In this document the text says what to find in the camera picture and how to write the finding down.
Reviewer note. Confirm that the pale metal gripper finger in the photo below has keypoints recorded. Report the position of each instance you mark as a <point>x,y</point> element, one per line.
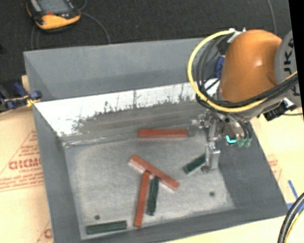
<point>209,156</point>
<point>217,159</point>

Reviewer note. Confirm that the dark green flat block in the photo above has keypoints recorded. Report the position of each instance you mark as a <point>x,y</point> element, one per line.
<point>194,164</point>
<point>153,195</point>
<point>106,227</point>

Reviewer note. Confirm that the red-brown flat block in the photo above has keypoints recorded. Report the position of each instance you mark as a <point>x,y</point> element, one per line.
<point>142,200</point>
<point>154,172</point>
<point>162,133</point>

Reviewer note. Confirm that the grey metal bin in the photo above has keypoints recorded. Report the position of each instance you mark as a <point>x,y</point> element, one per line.
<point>104,163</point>

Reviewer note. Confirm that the brown cardboard board red print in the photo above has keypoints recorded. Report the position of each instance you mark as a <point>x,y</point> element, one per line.
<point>11,153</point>

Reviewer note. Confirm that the black cylinder on white bracket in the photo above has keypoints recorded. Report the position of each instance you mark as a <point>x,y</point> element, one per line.
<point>274,113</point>

